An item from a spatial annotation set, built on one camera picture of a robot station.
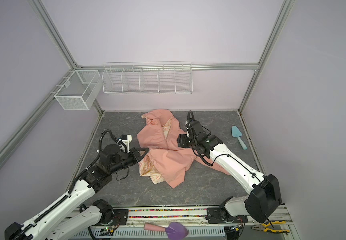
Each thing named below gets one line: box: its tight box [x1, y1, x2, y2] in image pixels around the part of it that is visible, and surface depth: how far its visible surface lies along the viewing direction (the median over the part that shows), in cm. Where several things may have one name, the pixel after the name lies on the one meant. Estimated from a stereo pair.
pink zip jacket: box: [137, 109, 231, 189], surface depth 90 cm
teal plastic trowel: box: [231, 125, 248, 150], surface depth 108 cm
